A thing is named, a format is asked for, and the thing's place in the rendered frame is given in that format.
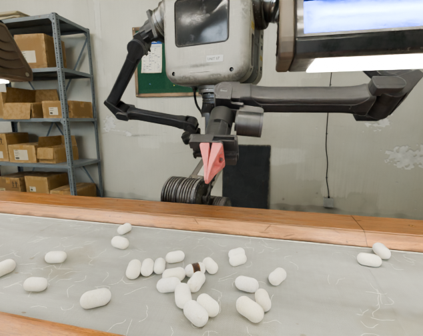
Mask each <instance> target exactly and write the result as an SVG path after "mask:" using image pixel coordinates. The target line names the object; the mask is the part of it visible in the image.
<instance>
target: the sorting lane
mask: <svg viewBox="0 0 423 336"><path fill-rule="evenodd" d="M119 226H121V225H118V224H111V223H97V222H89V221H76V220H68V219H54V218H46V217H33V216H25V215H12V214H4V213H0V262H2V261H4V260H6V259H12V260H14V261H15V263H16V266H15V268H14V270H13V271H12V272H10V273H7V274H5V275H2V276H1V277H0V311H1V312H6V313H12V314H16V315H22V316H26V317H32V318H36V319H43V320H47V321H54V322H58V323H64V324H68V325H74V326H78V327H85V328H89V329H95V330H99V331H106V332H110V333H117V334H120V335H127V336H423V253H417V252H409V251H395V250H390V252H391V256H390V258H389V259H381V260H382V264H381V266H379V267H372V266H367V265H362V264H360V263H359V262H358V260H357V256H358V254H359V253H369V254H375V252H374V251H373V249H372V248H366V247H353V246H345V245H331V244H323V243H310V242H303V241H288V240H281V239H267V238H260V237H246V236H239V235H224V234H217V233H203V232H196V231H182V230H175V229H161V228H153V227H140V226H131V231H129V232H127V233H125V234H123V235H120V234H119V233H118V232H117V229H118V227H119ZM115 236H120V237H124V238H126V239H128V241H129V246H128V247H127V248H126V249H119V248H117V247H114V246H113V245H112V244H111V240H112V239H113V238H114V237H115ZM239 247H241V248H242V249H244V251H245V256H246V257H247V260H246V262H245V263H244V264H241V265H238V266H232V265H231V264H230V258H229V255H228V253H229V252H230V250H232V249H237V248H239ZM50 251H64V252H65V253H66V254H67V258H66V260H64V262H62V263H48V262H46V260H45V256H46V254H47V253H48V252H50ZM172 251H183V253H184V255H185V257H184V259H183V261H180V262H176V263H168V262H167V261H166V259H165V257H166V255H167V254H168V253H169V252H172ZM375 255H376V254H375ZM160 257H161V258H163V259H164V260H165V270H166V269H171V268H176V267H182V268H183V269H184V270H185V267H186V266H187V265H189V264H191V263H197V262H201V263H203V260H204V259H205V258H206V257H210V258H212V259H213V260H214V261H215V262H216V263H217V265H218V271H217V272H216V273H214V274H210V273H208V272H207V270H205V272H204V275H205V282H204V284H203V285H202V286H201V288H200V289H199V291H197V292H195V293H192V292H191V300H194V301H197V298H198V296H199V295H201V294H203V293H205V294H208V295H209V296H210V297H211V298H213V299H214V300H215V301H217V302H218V305H219V307H220V310H219V313H218V314H217V315H216V316H215V317H209V316H208V320H207V323H206V324H205V325H204V326H203V327H197V326H195V325H194V324H193V323H192V322H191V321H190V320H189V319H188V318H187V317H186V316H185V315H184V313H183V309H181V308H179V307H178V306H177V305H176V303H175V291H174V292H169V293H161V292H159V291H158V290H157V282H158V281H159V280H160V279H162V275H163V273H162V274H156V273H155V272H154V270H153V272H152V274H151V275H150V276H147V277H146V276H143V275H142V274H141V271H140V274H139V276H138V277H137V278H135V279H129V278H128V277H127V276H126V270H127V267H128V265H129V262H130V261H132V260H134V259H137V260H139V261H140V262H141V266H142V263H143V261H144V260H145V259H147V258H150V259H152V260H153V262H154V263H155V260H156V259H157V258H160ZM278 267H280V268H282V269H284V270H285V271H286V278H285V279H284V280H283V281H282V282H281V283H280V284H279V285H272V284H271V283H270V281H269V275H270V273H271V272H273V271H274V270H275V269H277V268H278ZM239 276H245V277H251V278H254V279H256V280H257V282H258V284H259V287H258V289H265V290H266V291H267V292H268V295H269V298H270V301H271V308H270V310H269V311H266V312H264V317H263V319H262V320H261V321H260V322H258V323H253V322H251V321H250V320H249V319H248V318H246V317H244V316H243V315H242V314H240V313H239V312H238V310H237V309H236V301H237V300H238V298H239V297H241V296H246V297H249V298H250V299H251V300H252V301H254V302H256V299H255V292H254V293H250V292H247V291H242V290H239V289H238V288H237V287H236V284H235V281H236V278H237V277H239ZM30 277H43V278H46V280H47V281H48V286H47V287H46V289H44V290H43V291H39V292H37V291H26V290H24V288H23V284H24V282H25V280H26V279H28V278H30ZM101 288H106V289H109V290H110V292H111V299H110V301H109V302H108V303H107V304H106V305H103V306H100V307H95V308H91V309H84V308H83V307H82V306H81V305H80V299H81V296H82V295H83V294H84V293H85V292H87V291H92V290H96V289H101Z"/></svg>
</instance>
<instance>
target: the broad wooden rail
mask: <svg viewBox="0 0 423 336"><path fill-rule="evenodd" d="M0 213H4V214H12V215H25V216H33V217H46V218H54V219H68V220H76V221H89V222H97V223H111V224H118V225H124V224H125V223H130V224H131V225H132V226H140V227H153V228H161V229H175V230H182V231H196V232H203V233H217V234H224V235H239V236H246V237H260V238H267V239H281V240H288V241H303V242H310V243H323V244H331V245H345V246H353V247H366V248H372V246H373V244H375V243H382V244H383V245H385V246H386V247H387V248H388V249H389V250H395V251H409V252H417V253H423V220H414V219H396V218H385V217H367V216H357V215H339V214H329V213H311V212H301V211H282V210H273V209H254V208H245V207H226V206H217V205H198V204H187V203H170V202H160V201H142V200H132V199H114V198H103V197H85V196H75V195H57V194H47V193H29V192H19V191H1V190H0Z"/></svg>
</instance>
